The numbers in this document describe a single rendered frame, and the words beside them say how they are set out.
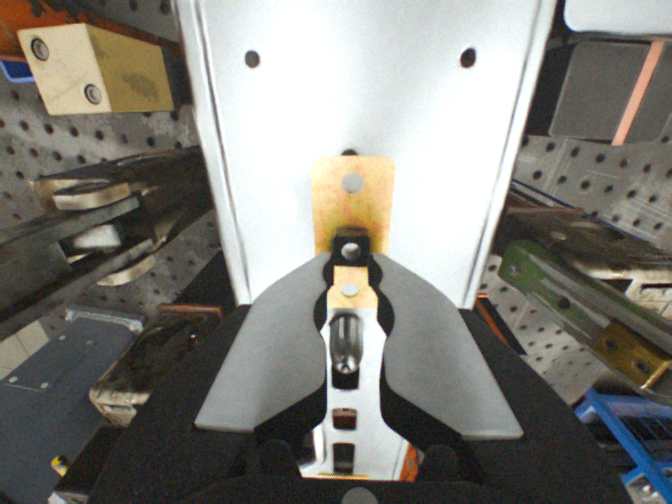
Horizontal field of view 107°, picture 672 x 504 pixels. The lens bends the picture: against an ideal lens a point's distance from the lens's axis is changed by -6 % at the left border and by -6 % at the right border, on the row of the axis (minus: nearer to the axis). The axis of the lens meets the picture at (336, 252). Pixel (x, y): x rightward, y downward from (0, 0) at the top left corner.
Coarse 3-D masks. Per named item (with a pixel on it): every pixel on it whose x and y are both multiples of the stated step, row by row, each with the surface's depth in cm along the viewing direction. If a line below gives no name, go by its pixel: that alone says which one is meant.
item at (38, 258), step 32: (32, 224) 12; (64, 224) 12; (96, 224) 13; (0, 256) 10; (32, 256) 11; (64, 256) 13; (96, 256) 15; (128, 256) 15; (0, 288) 10; (32, 288) 12; (64, 288) 12; (0, 320) 10; (32, 320) 11
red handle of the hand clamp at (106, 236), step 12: (96, 228) 14; (108, 228) 14; (120, 228) 15; (60, 240) 13; (72, 240) 14; (84, 240) 14; (96, 240) 14; (108, 240) 14; (120, 240) 15; (72, 252) 14; (84, 252) 14; (108, 252) 15
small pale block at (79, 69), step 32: (32, 32) 10; (64, 32) 10; (96, 32) 11; (32, 64) 11; (64, 64) 11; (96, 64) 11; (128, 64) 12; (160, 64) 15; (64, 96) 11; (96, 96) 12; (128, 96) 12; (160, 96) 15
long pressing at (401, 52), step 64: (192, 0) 14; (256, 0) 14; (320, 0) 14; (384, 0) 14; (448, 0) 14; (512, 0) 14; (192, 64) 16; (320, 64) 16; (384, 64) 16; (448, 64) 15; (512, 64) 15; (256, 128) 18; (320, 128) 18; (384, 128) 17; (448, 128) 17; (512, 128) 17; (256, 192) 20; (448, 192) 19; (256, 256) 22; (448, 256) 22; (320, 448) 37; (384, 448) 37
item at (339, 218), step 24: (312, 168) 12; (336, 168) 12; (360, 168) 12; (384, 168) 12; (312, 192) 12; (336, 192) 12; (360, 192) 12; (384, 192) 12; (336, 216) 13; (360, 216) 13; (384, 216) 13; (336, 240) 12; (360, 240) 12; (384, 240) 13; (336, 264) 13; (360, 264) 13; (336, 288) 15; (360, 288) 15
